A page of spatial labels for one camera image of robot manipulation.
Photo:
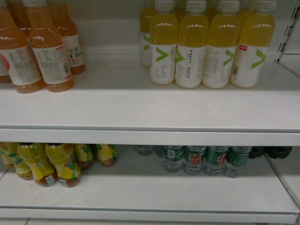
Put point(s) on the water bottle barcode label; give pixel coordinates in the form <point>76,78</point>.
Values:
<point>172,157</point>

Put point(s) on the water bottle middle back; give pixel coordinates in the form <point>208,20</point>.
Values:
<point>193,159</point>

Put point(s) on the orange juice bottle front left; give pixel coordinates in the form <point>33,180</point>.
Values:
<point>16,55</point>

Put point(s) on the yellow lemon tea bottle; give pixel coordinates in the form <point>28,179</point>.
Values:
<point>21,168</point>

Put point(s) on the lemon tea bottle lower middle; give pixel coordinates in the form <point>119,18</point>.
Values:
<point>33,154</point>

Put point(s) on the white upper shelf board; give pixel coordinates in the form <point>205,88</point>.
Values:
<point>115,102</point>

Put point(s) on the orange juice bottle C100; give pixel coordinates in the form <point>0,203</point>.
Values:
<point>68,30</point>

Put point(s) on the water bottle far left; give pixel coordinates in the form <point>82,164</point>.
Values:
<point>235,160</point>

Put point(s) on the yellow drink bottle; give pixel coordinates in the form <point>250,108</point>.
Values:
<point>254,41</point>
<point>222,43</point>
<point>192,45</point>
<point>163,42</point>

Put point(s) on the orange juice bottle front middle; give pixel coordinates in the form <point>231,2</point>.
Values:
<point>48,47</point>

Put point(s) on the water bottle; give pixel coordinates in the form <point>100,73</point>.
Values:
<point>193,159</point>
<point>214,159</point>
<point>235,160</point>

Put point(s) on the water bottle right back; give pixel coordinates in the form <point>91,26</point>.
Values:
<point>214,159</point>

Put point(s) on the white metal shelf board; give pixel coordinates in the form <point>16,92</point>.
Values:
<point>145,191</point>

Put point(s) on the lemon tea bottle lower right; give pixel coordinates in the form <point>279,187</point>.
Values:
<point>62,157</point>

